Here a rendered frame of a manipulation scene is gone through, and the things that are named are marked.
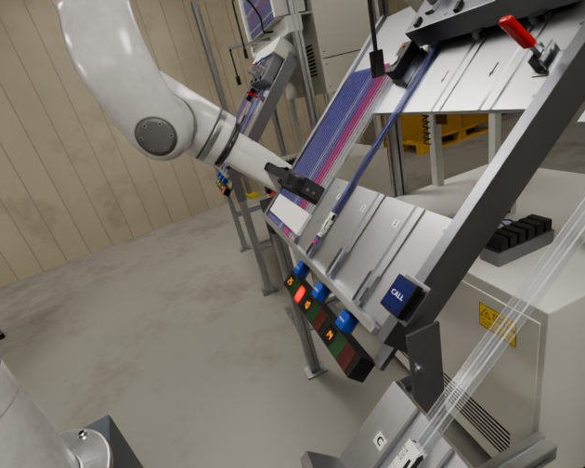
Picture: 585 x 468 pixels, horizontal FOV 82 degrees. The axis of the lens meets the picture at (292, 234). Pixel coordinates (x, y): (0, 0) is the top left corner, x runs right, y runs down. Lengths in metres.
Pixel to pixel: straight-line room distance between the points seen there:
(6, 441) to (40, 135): 3.61
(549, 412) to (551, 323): 0.24
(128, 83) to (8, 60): 3.62
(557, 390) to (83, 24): 0.98
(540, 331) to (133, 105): 0.74
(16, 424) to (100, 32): 0.41
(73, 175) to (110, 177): 0.32
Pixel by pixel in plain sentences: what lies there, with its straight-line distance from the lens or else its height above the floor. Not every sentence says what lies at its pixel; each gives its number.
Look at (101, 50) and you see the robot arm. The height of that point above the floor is 1.15.
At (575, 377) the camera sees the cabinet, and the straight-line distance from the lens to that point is 0.94.
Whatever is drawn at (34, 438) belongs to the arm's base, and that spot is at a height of 0.80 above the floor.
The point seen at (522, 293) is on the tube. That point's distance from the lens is 0.33.
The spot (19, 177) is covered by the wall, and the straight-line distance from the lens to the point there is 4.02.
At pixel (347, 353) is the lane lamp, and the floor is 0.66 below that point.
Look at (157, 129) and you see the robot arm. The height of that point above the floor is 1.06.
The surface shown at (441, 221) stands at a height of 0.84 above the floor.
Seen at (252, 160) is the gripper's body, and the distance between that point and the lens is 0.51.
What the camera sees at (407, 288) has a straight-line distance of 0.47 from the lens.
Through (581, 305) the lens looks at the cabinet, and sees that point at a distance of 0.81.
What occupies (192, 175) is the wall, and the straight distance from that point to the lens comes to 4.04.
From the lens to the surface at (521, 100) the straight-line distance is 0.61.
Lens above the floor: 1.07
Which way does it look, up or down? 23 degrees down
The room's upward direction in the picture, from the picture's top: 14 degrees counter-clockwise
